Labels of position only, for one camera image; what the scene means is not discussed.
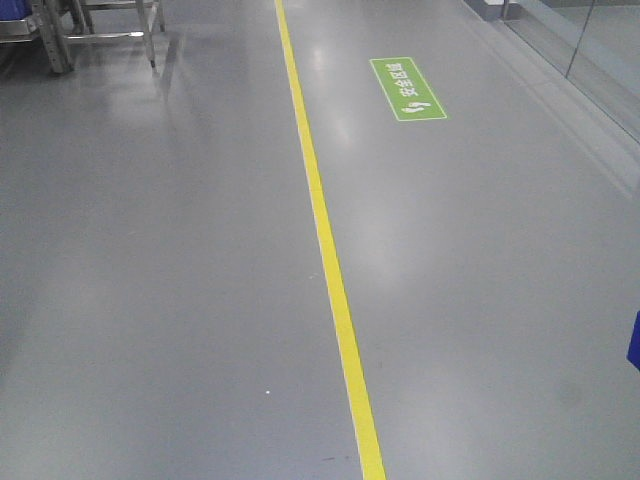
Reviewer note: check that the green floor safety sign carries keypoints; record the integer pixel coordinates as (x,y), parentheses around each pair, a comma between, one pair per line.
(408,93)

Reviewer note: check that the steel cart frame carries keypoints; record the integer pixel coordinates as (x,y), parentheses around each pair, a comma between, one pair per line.
(61,24)

